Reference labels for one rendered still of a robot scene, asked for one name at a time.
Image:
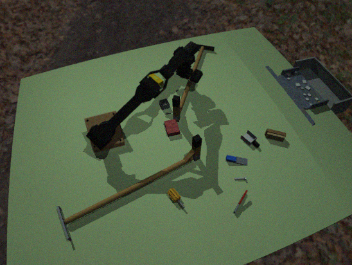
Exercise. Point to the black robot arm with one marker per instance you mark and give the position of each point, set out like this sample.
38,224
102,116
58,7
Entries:
101,134

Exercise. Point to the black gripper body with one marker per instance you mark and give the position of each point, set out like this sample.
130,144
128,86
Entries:
194,76

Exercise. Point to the blue-handled knife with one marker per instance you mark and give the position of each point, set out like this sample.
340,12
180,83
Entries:
237,159

